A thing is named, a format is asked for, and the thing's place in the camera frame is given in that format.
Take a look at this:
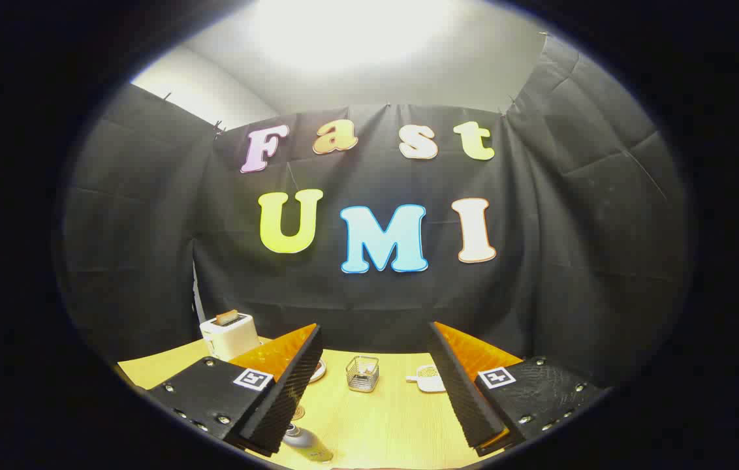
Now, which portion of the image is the white toaster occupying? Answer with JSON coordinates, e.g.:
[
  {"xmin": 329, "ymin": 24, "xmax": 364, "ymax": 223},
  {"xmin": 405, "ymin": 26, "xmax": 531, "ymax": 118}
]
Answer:
[{"xmin": 200, "ymin": 313, "xmax": 260, "ymax": 361}]

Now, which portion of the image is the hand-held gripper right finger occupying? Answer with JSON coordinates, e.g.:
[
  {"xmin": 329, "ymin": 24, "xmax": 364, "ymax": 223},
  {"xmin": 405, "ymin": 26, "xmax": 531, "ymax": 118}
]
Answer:
[{"xmin": 427, "ymin": 321, "xmax": 608, "ymax": 458}]

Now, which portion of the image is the wooden table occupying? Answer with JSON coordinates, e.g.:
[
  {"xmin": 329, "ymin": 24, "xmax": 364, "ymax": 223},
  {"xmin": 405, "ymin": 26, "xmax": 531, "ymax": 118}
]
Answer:
[{"xmin": 115, "ymin": 336, "xmax": 527, "ymax": 470}]

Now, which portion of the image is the small white dish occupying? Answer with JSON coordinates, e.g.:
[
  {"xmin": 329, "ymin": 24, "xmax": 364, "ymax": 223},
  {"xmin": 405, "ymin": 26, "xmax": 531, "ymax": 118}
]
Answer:
[{"xmin": 406, "ymin": 366, "xmax": 447, "ymax": 393}]

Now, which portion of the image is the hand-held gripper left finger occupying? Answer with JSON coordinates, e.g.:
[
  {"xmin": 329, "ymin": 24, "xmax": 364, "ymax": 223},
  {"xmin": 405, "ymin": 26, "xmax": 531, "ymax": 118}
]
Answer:
[{"xmin": 146, "ymin": 323, "xmax": 324, "ymax": 458}]

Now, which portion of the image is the silver juice bottle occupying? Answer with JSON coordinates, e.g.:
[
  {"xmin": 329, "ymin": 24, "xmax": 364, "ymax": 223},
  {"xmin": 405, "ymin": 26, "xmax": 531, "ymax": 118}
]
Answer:
[{"xmin": 281, "ymin": 423, "xmax": 334, "ymax": 463}]

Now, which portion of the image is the wire mesh basket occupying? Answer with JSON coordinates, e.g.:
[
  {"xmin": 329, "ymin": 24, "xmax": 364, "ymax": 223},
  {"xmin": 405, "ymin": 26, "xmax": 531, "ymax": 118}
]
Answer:
[{"xmin": 345, "ymin": 356, "xmax": 380, "ymax": 393}]

